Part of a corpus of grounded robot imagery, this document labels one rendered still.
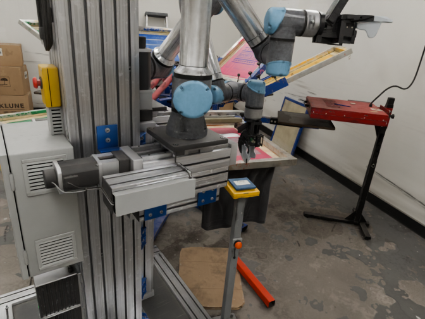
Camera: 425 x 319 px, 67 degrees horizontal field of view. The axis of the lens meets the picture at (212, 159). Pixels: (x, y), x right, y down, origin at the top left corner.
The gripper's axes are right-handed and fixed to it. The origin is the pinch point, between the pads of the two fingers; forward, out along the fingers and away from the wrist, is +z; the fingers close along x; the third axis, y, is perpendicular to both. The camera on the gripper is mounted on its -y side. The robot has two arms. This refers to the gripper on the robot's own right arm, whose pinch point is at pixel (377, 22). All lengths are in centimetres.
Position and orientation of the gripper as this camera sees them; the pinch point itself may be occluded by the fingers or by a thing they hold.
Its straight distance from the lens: 119.5
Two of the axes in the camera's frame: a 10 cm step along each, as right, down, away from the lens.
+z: 9.9, 0.2, 1.6
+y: -0.6, 9.7, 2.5
